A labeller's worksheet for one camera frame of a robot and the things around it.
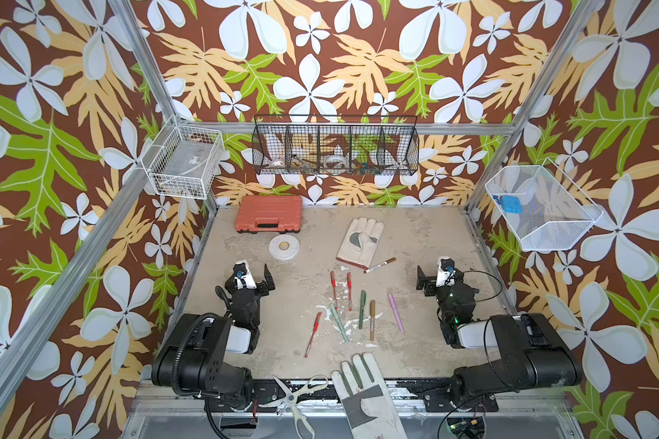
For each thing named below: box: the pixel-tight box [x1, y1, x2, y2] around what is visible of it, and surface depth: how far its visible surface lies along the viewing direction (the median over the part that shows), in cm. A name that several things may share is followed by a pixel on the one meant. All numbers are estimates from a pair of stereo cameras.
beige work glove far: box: [335, 216, 385, 269], surface depth 110 cm
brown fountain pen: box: [368, 299, 377, 342], surface depth 90 cm
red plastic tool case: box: [234, 194, 303, 235], surface depth 116 cm
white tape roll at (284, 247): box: [268, 234, 301, 261], surface depth 109 cm
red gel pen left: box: [303, 311, 324, 359], surface depth 89 cm
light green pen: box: [330, 303, 350, 343], surface depth 90 cm
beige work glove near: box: [331, 352, 408, 439], surface depth 75 cm
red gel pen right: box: [346, 272, 353, 312], surface depth 98 cm
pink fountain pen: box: [388, 293, 406, 334], surface depth 92 cm
